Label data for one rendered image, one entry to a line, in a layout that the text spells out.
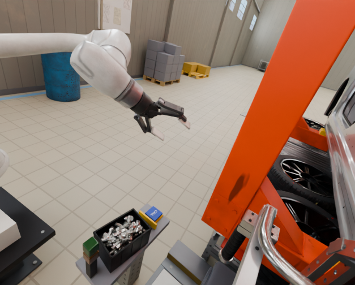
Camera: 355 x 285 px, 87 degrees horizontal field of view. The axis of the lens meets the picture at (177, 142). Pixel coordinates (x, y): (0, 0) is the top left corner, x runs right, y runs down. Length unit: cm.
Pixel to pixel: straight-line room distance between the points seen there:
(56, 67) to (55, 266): 264
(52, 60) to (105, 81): 283
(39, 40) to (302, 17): 75
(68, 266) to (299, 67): 151
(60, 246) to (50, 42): 122
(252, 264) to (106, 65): 57
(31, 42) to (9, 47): 6
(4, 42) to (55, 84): 276
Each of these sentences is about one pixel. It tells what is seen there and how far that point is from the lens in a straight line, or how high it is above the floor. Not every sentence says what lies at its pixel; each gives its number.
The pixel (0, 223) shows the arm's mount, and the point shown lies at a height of 41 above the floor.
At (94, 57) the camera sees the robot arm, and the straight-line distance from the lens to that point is 58.
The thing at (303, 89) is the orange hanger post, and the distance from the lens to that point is 70.
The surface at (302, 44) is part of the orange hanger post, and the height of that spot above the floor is 137.
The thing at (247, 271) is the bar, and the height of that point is 98.
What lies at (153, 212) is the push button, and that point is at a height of 48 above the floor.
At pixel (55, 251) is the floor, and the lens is 156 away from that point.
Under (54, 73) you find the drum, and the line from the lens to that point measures 344.
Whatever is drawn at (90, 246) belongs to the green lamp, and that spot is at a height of 66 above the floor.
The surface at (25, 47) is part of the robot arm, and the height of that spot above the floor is 119.
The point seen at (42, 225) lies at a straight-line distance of 131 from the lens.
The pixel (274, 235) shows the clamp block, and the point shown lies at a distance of 57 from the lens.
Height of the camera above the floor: 132
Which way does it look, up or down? 30 degrees down
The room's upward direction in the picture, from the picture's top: 14 degrees clockwise
